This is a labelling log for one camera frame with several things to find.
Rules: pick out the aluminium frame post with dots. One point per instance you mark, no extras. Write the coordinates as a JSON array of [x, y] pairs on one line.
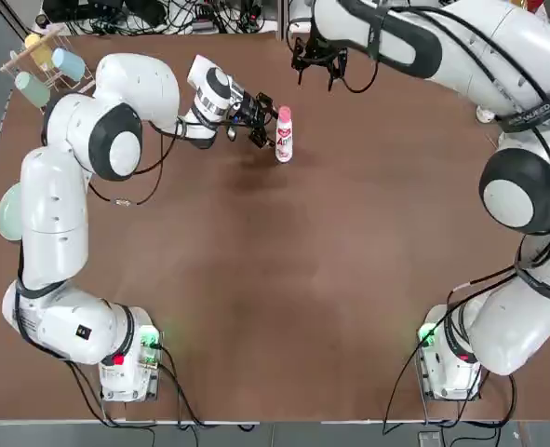
[[284, 18]]

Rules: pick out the pale green cup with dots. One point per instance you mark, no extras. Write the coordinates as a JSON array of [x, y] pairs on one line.
[[32, 88]]

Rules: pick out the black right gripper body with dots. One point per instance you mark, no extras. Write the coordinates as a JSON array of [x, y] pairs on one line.
[[323, 50]]

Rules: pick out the white drink bottle pink cap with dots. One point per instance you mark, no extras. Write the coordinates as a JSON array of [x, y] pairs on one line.
[[485, 115]]

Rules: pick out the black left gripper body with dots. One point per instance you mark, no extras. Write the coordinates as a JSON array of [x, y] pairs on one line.
[[245, 108]]

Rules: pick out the small dark jar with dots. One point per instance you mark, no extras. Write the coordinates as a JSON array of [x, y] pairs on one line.
[[41, 20]]

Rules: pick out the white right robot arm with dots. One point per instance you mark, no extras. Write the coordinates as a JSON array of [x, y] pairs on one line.
[[512, 195]]

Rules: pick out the grey floor box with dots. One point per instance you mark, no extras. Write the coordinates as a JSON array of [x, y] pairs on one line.
[[430, 438]]

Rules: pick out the red cola bottle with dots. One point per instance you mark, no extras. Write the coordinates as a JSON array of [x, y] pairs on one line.
[[532, 4]]

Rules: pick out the light blue cup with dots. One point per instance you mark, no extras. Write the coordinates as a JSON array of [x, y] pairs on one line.
[[70, 65]]

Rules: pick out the yellow cup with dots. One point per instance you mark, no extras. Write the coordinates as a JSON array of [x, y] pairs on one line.
[[39, 53]]

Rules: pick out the pale green plate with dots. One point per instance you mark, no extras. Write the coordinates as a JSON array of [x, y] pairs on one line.
[[7, 214]]

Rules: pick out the white drink bottle red label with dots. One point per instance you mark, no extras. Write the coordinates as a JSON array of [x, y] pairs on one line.
[[284, 139]]

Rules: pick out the black electronic device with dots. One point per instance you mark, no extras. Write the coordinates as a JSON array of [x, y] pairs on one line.
[[84, 9]]

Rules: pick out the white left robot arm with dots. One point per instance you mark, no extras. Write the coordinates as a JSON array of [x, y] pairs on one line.
[[56, 223]]

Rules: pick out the white side table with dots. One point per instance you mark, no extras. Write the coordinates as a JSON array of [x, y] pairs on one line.
[[298, 11]]

